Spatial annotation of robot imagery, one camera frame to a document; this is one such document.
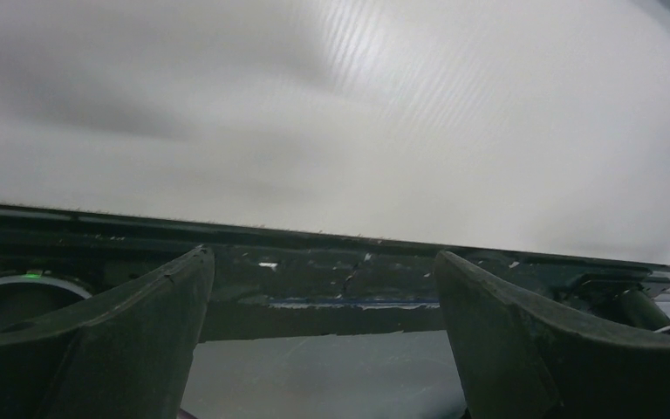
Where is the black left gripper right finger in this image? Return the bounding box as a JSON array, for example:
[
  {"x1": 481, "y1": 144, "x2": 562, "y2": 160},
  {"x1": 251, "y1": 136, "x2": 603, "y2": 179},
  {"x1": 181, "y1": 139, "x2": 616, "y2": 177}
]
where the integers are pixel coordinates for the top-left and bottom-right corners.
[{"x1": 434, "y1": 251, "x2": 670, "y2": 418}]

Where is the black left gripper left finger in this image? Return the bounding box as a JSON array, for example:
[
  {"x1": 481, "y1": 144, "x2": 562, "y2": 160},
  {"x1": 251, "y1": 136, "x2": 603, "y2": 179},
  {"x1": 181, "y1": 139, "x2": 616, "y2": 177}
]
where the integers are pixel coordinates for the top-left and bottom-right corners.
[{"x1": 0, "y1": 247, "x2": 215, "y2": 418}]

